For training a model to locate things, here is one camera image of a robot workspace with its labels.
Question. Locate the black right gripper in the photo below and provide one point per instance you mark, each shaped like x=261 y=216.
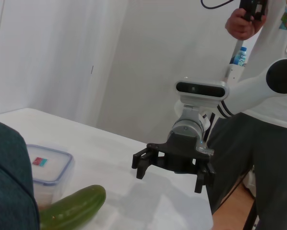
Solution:
x=179 y=153

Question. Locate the green cucumber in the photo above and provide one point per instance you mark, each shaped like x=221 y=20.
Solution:
x=74 y=208

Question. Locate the clear food container blue lid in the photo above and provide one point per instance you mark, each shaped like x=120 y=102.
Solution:
x=52 y=165

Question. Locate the dark teal insulated lunch bag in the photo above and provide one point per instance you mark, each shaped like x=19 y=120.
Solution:
x=6 y=179

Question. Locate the black handheld controller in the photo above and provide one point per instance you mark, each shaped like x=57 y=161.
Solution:
x=252 y=9

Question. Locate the white and silver right robot arm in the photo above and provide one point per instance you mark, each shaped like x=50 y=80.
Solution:
x=249 y=95

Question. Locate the white box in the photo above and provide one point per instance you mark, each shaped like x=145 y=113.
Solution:
x=249 y=182

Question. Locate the person's hand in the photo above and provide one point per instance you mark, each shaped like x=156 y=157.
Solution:
x=239 y=26

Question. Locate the black stand leg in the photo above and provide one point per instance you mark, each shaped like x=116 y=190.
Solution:
x=250 y=218

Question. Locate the person in white sweatshirt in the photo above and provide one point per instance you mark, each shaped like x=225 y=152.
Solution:
x=266 y=155

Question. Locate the white pole stand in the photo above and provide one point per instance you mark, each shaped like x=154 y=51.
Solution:
x=234 y=74

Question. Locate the blue label water bottle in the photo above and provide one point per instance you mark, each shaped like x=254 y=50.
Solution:
x=240 y=57

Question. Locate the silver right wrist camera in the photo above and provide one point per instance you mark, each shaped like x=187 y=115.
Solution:
x=201 y=89

